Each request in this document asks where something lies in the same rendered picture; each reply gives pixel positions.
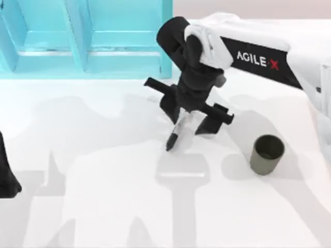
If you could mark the black and white marker pen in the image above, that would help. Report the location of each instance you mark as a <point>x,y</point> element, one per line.
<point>174,137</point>

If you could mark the dark olive cup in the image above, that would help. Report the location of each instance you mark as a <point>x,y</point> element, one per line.
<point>266,160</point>

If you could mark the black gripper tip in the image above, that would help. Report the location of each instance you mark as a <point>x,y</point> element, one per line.
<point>6,175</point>

